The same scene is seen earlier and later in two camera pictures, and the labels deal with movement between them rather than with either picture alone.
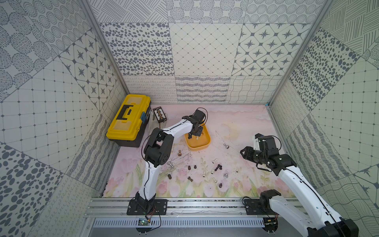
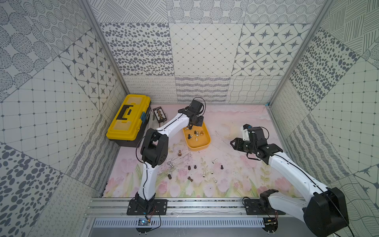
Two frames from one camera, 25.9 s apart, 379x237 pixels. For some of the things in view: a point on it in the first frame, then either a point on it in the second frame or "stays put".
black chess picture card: x=160 y=115 stays put
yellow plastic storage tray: x=197 y=142 stays put
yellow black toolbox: x=127 y=127 stays put
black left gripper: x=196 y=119 to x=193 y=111
